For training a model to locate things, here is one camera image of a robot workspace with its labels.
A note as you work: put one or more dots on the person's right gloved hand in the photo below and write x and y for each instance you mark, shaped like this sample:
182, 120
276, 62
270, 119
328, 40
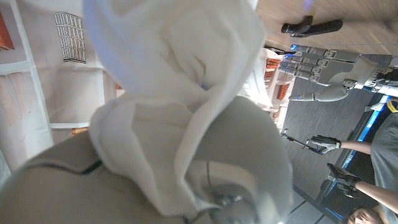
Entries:
345, 182

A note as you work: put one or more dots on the person's left gloved hand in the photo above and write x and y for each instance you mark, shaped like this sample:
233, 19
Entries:
326, 143

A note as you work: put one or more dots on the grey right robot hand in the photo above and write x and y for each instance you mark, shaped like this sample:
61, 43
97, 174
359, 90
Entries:
62, 193

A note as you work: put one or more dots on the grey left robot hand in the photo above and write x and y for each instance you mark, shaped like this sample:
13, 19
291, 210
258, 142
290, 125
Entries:
339, 70

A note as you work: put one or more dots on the thin black handheld rod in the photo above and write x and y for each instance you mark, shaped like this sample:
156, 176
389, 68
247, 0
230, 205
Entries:
293, 140

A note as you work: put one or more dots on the white napkin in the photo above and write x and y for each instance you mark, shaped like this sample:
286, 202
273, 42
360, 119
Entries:
174, 62

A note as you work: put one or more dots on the person's right forearm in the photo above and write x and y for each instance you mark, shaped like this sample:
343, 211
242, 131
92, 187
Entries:
377, 194

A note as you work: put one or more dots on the person's left forearm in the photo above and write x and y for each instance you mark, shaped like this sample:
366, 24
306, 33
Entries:
356, 146

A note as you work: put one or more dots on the black spring clamp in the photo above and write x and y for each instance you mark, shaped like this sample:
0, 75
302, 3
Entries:
314, 27

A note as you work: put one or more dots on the person in jeans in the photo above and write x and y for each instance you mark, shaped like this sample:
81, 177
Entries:
385, 140

